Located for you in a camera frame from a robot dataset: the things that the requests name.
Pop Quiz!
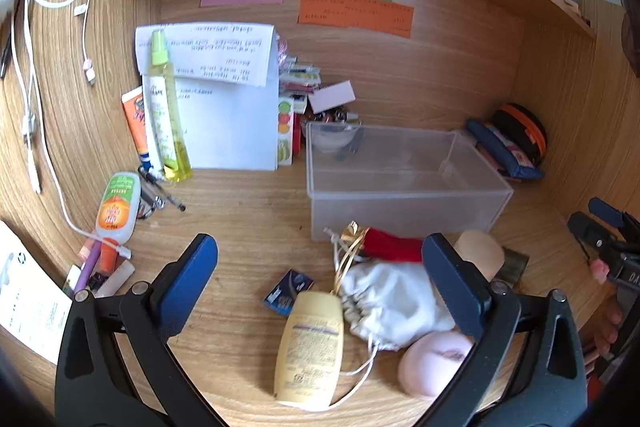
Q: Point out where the white printed carton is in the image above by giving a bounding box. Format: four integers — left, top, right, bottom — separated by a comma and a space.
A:
0, 219, 74, 365

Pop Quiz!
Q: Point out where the white drawstring pouch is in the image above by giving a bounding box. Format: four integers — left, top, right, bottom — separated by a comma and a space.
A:
327, 259, 458, 409

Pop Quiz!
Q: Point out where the clear bowl of beads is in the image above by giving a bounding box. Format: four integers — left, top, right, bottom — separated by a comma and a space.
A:
307, 109, 362, 154

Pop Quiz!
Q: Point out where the purple pen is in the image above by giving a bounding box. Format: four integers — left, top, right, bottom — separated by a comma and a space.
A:
74, 247, 102, 294

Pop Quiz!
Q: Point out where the white paper sheet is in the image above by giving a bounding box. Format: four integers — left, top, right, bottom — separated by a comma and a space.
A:
135, 23, 275, 88

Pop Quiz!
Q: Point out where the silver pen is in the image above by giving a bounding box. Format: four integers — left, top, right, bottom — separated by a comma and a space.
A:
136, 184, 167, 221

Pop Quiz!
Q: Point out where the orange paper note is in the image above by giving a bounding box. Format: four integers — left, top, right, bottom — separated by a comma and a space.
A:
298, 0, 415, 39

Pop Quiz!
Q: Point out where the orange tube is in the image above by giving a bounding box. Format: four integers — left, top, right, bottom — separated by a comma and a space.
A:
121, 88, 152, 170

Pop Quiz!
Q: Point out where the small white box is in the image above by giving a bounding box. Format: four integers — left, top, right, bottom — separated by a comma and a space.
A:
307, 81, 357, 114

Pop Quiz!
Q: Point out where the fruit print box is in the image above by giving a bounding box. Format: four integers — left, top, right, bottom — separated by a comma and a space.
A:
276, 97, 295, 166

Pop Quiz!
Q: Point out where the small blue box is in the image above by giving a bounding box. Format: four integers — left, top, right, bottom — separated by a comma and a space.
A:
263, 269, 315, 317

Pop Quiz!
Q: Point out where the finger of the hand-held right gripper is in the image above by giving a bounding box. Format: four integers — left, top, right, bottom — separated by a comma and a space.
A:
567, 212, 621, 261
588, 198, 626, 229

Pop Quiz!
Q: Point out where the person's right hand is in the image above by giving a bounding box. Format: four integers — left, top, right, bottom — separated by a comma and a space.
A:
594, 296, 623, 359

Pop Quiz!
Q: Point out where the white tube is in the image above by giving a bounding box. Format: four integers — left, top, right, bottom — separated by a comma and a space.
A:
94, 262, 136, 299

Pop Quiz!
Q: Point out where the blue patchwork pencil case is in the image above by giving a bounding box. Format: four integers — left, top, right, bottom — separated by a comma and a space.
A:
466, 118, 545, 180

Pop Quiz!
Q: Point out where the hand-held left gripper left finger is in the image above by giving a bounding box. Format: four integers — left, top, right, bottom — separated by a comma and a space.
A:
55, 233, 221, 427

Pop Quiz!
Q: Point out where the yellow lotion bottle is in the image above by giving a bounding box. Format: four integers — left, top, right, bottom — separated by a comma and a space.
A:
274, 291, 345, 410

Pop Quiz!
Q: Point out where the red velvet pouch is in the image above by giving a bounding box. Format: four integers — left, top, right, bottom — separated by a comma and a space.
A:
342, 221, 426, 264

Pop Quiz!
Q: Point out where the white paper notepad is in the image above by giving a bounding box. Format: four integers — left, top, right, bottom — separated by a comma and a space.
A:
142, 57, 279, 171

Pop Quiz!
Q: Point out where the black orange round case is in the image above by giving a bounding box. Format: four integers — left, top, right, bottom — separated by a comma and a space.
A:
494, 103, 548, 168

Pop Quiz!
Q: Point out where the yellow spray bottle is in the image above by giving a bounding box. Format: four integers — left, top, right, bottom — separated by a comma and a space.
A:
148, 29, 193, 182

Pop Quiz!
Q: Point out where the pink round compact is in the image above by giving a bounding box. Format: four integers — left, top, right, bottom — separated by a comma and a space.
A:
398, 332, 476, 398

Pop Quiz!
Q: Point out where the cream round container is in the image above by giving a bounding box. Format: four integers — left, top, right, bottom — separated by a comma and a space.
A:
452, 229, 507, 281

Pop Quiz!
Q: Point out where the black pen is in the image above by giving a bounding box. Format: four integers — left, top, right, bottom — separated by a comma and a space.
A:
139, 167, 187, 212

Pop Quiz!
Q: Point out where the clear plastic box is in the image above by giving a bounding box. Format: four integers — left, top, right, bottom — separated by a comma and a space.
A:
306, 122, 515, 243

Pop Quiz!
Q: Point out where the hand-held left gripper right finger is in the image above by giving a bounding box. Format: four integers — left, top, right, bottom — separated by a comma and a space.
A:
421, 233, 588, 427

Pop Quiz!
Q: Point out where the white bottle orange label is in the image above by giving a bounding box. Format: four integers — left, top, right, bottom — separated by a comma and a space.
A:
95, 172, 142, 244

